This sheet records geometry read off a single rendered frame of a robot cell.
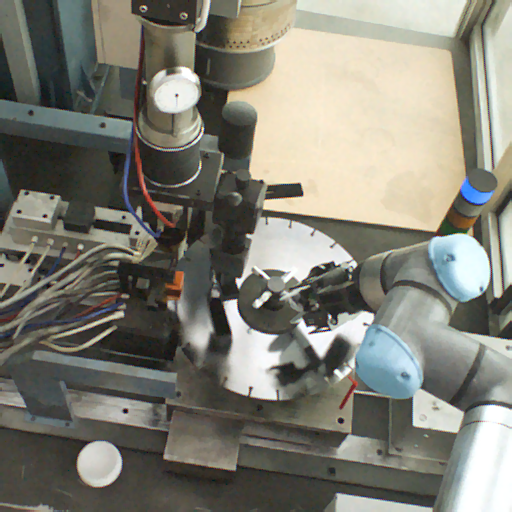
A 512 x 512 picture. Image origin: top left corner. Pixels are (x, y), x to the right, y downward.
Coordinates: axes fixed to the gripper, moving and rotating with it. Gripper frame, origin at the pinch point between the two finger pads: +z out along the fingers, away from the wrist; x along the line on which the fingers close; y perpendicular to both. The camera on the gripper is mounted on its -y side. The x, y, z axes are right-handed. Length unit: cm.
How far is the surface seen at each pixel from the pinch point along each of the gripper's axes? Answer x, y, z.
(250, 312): -1.1, 5.8, 5.1
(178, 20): -33, 24, -33
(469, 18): -41, -102, 21
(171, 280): -10.5, 13.6, 10.2
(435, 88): -27, -82, 24
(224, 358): 3.3, 13.0, 5.4
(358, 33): -49, -79, 38
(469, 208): -3.0, -22.1, -18.6
